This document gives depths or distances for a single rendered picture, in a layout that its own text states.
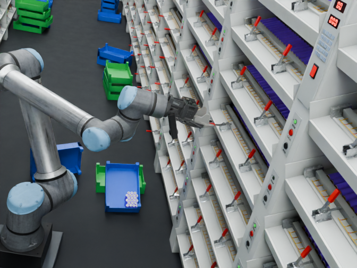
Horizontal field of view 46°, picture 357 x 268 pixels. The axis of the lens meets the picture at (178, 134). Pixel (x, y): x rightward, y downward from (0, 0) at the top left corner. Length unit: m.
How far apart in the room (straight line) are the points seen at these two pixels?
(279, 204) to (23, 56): 1.20
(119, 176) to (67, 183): 0.64
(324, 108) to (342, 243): 0.32
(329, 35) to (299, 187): 0.39
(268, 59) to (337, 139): 0.47
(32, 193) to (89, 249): 0.52
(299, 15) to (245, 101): 0.42
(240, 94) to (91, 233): 1.22
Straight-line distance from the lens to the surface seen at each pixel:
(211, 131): 1.87
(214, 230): 1.76
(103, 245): 2.32
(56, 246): 2.22
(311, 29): 1.14
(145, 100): 1.51
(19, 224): 1.97
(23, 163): 2.84
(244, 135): 1.60
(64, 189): 2.03
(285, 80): 1.26
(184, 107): 1.56
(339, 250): 1.02
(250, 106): 1.48
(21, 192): 1.95
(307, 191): 1.14
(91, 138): 1.48
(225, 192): 1.66
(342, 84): 1.08
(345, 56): 1.00
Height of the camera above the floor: 1.70
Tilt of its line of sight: 31 degrees down
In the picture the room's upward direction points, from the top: 13 degrees clockwise
